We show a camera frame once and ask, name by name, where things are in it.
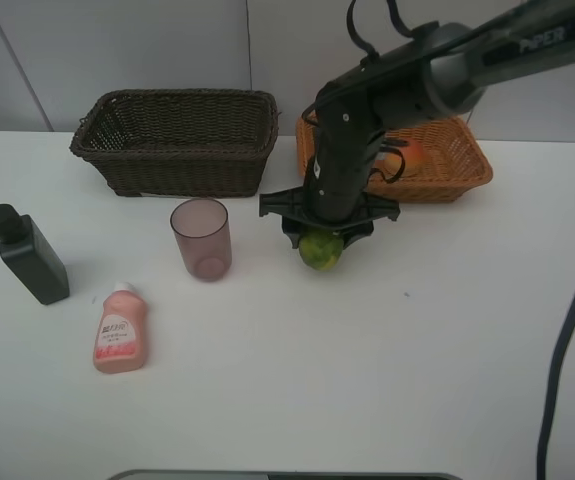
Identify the dark brown wicker basket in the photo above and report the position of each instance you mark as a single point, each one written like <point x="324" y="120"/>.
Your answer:
<point x="179" y="142"/>

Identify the green mango fruit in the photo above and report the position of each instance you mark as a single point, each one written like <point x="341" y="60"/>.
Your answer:
<point x="320" y="249"/>

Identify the black pump bottle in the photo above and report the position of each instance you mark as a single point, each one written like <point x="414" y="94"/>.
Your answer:
<point x="30" y="257"/>

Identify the orange wicker basket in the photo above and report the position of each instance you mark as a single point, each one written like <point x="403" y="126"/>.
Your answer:
<point x="455" y="165"/>

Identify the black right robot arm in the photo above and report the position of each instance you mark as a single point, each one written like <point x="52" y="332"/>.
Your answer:
<point x="442" y="71"/>

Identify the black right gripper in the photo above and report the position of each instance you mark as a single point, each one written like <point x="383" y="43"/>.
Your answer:
<point x="333" y="193"/>

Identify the red yellow peach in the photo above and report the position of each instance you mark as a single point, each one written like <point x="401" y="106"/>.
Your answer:
<point x="402" y="155"/>

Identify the translucent purple plastic cup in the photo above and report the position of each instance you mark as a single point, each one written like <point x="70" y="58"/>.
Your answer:
<point x="201" y="230"/>

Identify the pink detergent bottle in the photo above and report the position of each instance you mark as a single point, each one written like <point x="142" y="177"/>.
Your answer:
<point x="121" y="343"/>

